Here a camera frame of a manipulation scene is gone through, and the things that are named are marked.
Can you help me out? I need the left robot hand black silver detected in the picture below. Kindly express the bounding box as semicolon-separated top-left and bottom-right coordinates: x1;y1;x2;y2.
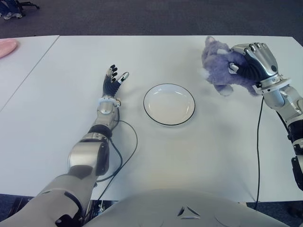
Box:
102;63;130;98

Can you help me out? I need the black office chair base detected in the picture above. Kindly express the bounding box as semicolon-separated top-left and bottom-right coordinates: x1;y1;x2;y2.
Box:
11;0;40;10

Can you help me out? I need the blue jeans leg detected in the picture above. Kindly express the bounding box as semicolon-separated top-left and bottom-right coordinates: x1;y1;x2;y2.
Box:
0;0;19;14

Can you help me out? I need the right robot hand black silver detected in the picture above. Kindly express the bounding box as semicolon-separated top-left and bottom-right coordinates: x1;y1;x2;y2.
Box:
228;42;280;84

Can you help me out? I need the white sneaker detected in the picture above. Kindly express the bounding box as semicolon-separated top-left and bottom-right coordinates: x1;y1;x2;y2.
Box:
3;12;23;20

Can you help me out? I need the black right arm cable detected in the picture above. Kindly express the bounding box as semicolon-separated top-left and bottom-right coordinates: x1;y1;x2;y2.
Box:
255;98;265;203

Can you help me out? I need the purple plush bunny doll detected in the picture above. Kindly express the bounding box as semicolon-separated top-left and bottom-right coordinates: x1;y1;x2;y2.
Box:
201;35;258;96

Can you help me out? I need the pink plate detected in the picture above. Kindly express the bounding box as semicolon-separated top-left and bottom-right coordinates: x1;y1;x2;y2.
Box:
0;39;18;58

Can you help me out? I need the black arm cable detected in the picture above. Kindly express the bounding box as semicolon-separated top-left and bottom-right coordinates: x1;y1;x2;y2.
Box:
255;98;265;203
95;106;139;202

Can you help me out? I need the grey robot torso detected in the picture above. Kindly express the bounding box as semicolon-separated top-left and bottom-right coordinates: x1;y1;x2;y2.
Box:
82;188;288;227

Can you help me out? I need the white plate black rim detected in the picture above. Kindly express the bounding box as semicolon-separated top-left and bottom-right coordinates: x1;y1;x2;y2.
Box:
143;83;196;126

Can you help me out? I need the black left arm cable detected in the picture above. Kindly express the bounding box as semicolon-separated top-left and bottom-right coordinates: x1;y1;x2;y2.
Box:
95;106;139;202

